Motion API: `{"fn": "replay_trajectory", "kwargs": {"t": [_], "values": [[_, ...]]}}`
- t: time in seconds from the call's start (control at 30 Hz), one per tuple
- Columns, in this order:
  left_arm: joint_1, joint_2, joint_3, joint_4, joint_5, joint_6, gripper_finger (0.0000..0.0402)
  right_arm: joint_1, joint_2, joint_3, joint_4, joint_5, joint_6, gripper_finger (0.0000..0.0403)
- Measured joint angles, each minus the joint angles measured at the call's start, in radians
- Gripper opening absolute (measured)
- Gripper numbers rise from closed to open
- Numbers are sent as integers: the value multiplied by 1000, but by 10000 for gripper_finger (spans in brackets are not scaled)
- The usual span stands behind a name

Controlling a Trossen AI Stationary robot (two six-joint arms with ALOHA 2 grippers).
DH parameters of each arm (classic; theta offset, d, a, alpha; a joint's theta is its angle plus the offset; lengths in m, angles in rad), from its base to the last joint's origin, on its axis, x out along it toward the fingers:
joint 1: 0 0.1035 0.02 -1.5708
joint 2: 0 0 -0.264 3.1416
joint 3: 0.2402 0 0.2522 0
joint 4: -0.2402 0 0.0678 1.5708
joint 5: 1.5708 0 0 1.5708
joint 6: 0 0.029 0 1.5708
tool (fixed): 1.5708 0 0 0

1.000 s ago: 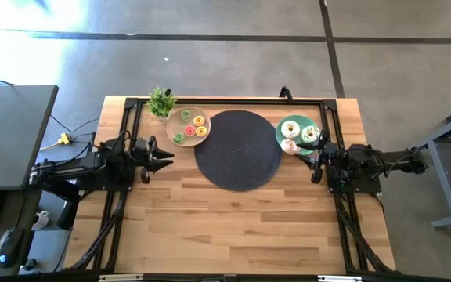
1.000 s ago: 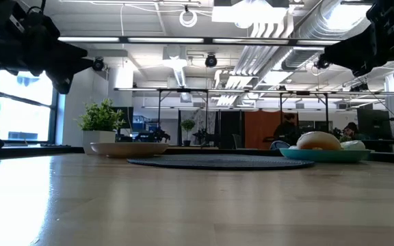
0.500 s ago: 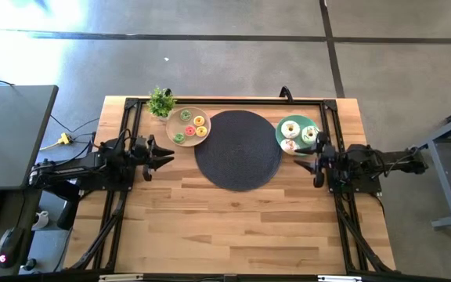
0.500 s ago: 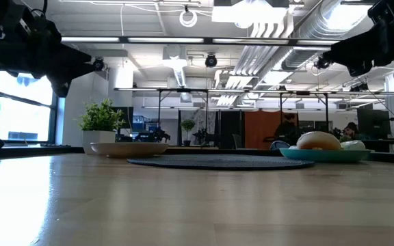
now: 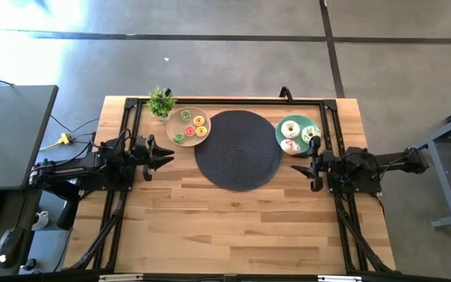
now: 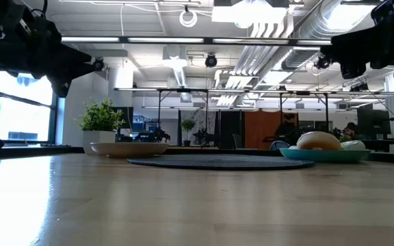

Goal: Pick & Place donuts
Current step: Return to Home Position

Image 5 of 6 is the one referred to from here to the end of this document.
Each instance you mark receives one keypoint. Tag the grey desk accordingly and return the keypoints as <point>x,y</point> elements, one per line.
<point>10,133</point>

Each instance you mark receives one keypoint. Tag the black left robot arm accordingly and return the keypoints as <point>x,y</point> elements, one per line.
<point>73,168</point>

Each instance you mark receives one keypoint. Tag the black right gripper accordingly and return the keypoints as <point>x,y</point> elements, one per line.
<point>325,164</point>

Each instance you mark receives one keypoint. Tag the small yellow donut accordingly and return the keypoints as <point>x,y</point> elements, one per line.
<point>195,123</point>
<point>198,134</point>

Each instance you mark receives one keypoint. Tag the beige round plate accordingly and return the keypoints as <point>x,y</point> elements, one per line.
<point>172,123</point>

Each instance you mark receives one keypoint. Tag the black computer mouse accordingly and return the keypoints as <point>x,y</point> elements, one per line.
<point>10,244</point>

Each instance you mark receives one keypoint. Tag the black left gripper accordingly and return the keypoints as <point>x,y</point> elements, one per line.
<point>141,150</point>

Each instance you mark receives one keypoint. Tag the black round placemat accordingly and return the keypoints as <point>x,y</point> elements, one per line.
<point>237,152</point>

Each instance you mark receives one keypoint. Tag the black desk support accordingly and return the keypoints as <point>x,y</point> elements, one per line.
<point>53,192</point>

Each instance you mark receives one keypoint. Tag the large pink donut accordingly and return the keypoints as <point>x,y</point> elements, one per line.
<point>288,148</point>

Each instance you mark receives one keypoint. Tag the small green donut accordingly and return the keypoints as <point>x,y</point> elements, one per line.
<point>182,117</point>
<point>175,140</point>

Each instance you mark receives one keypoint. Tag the silver metal bracket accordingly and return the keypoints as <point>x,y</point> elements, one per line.
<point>120,278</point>
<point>339,279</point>

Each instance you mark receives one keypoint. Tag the small red donut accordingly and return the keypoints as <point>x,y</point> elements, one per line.
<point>186,133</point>

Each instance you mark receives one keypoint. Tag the large white donut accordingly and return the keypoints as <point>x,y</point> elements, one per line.
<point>285,133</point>

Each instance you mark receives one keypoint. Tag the teal round plate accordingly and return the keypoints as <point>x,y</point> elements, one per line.
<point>282,117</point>

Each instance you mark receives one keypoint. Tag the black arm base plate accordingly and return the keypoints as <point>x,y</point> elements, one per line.
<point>100,187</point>
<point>366,188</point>

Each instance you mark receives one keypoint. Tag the large green donut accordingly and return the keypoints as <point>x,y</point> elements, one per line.
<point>304,131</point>

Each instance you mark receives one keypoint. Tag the small green potted plant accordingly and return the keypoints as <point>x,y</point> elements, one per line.
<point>161,102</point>

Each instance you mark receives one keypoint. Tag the white cup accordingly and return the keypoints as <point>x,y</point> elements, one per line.
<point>40,220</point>

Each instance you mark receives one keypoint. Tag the black aluminium frame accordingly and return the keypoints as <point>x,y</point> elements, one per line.
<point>229,101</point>

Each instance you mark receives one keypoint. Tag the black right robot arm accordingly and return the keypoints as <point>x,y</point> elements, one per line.
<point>390,160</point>

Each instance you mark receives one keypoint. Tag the black curved bracket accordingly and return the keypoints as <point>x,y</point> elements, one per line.
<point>286,93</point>

